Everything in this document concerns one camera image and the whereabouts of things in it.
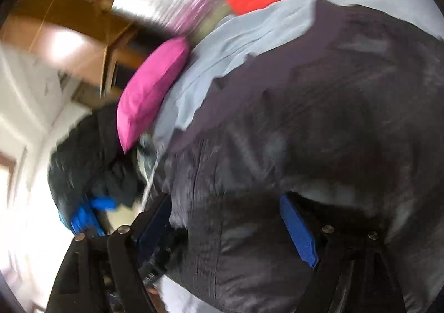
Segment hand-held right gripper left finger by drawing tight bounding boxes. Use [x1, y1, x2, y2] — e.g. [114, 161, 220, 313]
[46, 193, 174, 313]

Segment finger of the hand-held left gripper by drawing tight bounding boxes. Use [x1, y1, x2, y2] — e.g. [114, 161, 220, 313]
[91, 196, 117, 212]
[69, 205, 105, 236]

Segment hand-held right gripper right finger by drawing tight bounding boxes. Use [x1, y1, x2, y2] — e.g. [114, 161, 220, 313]
[279, 193, 407, 313]

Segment dark padded jacket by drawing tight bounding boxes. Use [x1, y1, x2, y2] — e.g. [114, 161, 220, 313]
[162, 0, 444, 313]

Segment pile of dark clothes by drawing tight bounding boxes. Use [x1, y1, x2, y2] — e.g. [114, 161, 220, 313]
[48, 104, 147, 228]

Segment clear plastic bag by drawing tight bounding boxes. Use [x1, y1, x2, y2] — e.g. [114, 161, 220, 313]
[136, 136, 161, 178]

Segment pink pillow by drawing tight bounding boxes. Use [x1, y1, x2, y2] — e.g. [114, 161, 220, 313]
[117, 37, 191, 154]

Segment grey bed sheet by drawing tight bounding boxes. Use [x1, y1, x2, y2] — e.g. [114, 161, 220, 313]
[152, 0, 444, 313]

